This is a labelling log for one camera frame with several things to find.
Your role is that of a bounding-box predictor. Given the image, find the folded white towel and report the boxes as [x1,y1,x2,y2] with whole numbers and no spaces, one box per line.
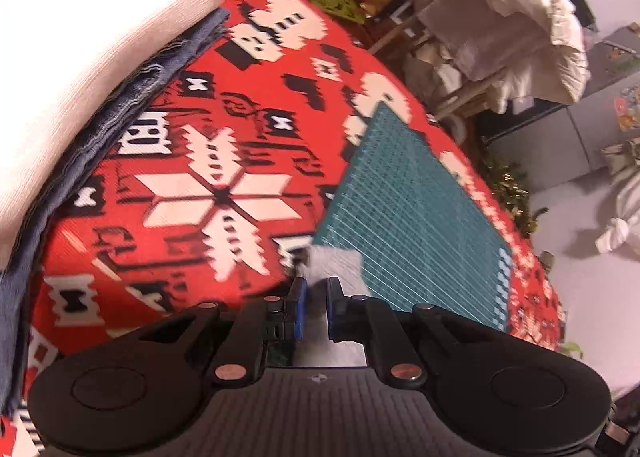
[1,0,224,258]

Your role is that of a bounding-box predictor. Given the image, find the chair draped with clothes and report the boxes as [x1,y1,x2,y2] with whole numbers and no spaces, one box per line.
[370,0,590,120]

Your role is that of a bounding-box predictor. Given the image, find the red patterned christmas tablecloth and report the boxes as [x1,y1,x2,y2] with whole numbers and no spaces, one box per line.
[1,0,544,456]

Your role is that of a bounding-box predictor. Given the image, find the grey refrigerator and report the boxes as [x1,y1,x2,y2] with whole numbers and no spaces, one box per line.
[476,25,639,192]

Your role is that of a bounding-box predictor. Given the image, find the folded blue jeans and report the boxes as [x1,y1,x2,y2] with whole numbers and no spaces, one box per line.
[1,8,230,417]

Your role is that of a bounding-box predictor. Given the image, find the grey knit sweater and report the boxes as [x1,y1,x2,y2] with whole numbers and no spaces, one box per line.
[293,245,370,368]

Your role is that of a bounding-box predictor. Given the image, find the green tinsel garland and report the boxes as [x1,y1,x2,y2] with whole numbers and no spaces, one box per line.
[480,154,549,238]

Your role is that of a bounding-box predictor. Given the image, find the white shirt hanging on wall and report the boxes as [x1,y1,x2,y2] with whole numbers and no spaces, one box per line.
[596,138,639,255]

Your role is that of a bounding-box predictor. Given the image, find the green cutting mat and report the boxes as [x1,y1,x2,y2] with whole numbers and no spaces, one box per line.
[314,104,512,331]

